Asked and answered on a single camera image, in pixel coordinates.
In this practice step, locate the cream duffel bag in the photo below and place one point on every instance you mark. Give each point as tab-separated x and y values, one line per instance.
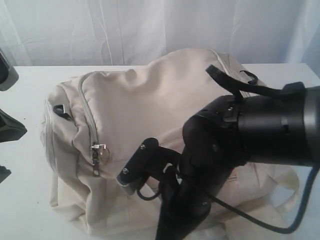
121	109

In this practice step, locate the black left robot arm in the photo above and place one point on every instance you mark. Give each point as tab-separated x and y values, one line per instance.
11	129

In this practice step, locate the metal zipper pull with ring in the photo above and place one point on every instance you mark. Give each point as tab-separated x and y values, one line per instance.
99	154

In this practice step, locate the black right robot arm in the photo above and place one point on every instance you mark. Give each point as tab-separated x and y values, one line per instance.
282	130

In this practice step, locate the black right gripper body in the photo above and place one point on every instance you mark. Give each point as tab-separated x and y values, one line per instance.
209	156

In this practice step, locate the white backdrop curtain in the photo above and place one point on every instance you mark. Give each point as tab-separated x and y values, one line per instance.
135	32

